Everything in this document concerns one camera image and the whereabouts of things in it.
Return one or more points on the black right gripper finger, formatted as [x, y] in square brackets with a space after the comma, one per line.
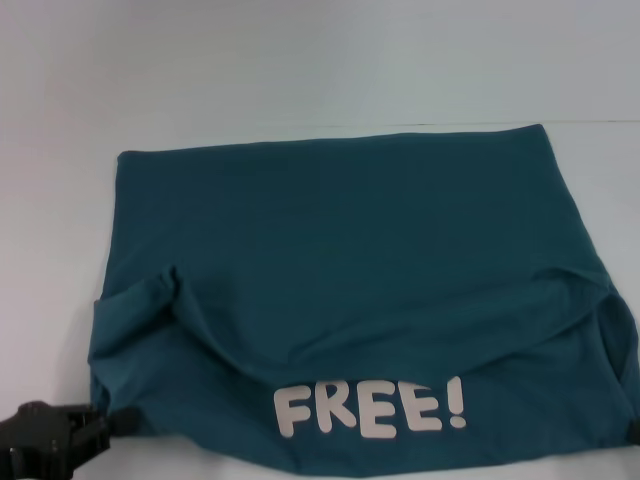
[634, 431]

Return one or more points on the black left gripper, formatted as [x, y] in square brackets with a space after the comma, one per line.
[50, 440]

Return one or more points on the teal blue t-shirt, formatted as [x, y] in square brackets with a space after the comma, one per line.
[350, 250]

